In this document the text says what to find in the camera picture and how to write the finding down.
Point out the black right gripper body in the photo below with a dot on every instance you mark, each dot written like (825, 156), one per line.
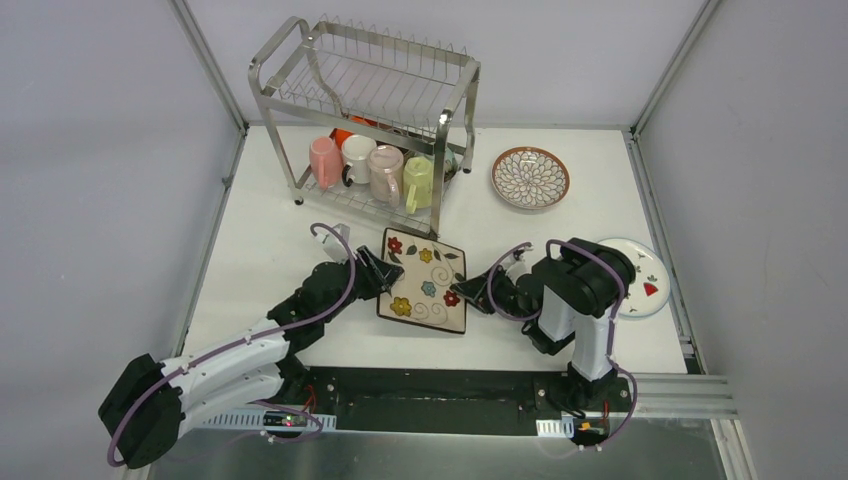
(504, 294)

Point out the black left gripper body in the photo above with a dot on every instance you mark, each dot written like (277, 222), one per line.
(370, 271)

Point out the square flower pattern plate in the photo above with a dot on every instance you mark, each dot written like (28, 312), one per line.
(423, 296)

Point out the pale yellow ceramic mug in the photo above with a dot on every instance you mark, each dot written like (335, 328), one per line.
(418, 179)

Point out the translucent pink glass mug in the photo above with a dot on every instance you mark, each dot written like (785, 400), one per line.
(385, 164)

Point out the round floral pattern plate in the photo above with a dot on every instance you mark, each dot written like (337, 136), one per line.
(530, 178)

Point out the mint green ceramic bowl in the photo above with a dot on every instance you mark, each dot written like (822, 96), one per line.
(450, 165)

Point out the small clear glass cup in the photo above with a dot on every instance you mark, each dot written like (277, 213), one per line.
(355, 152)

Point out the pink ceramic mug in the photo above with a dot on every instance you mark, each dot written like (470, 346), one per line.
(326, 162)

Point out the watermelon pattern round plate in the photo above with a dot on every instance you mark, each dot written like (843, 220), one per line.
(650, 291)

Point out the orange plastic bowl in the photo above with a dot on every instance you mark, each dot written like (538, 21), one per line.
(340, 136)

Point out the stainless steel dish rack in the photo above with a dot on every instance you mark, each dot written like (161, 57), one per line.
(411, 94)

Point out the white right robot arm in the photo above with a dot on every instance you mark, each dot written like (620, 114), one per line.
(570, 297)

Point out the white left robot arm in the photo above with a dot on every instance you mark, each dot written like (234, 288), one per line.
(154, 403)

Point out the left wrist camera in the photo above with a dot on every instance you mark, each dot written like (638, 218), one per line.
(333, 240)

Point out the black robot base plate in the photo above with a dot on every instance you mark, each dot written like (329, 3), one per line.
(495, 403)

